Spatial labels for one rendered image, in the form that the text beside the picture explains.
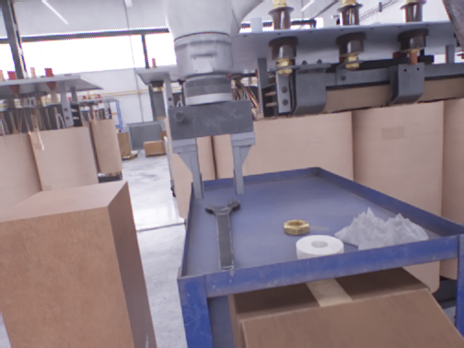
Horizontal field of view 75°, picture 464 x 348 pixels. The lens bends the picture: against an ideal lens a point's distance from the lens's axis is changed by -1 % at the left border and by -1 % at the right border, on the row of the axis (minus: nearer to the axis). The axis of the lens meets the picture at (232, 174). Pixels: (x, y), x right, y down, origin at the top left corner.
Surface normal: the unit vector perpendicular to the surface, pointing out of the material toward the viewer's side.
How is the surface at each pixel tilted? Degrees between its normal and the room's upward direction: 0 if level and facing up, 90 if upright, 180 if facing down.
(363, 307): 26
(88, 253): 90
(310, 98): 90
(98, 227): 90
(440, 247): 90
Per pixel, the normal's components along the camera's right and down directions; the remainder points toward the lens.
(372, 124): -0.60, 0.22
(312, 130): 0.19, 0.16
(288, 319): -0.05, -0.80
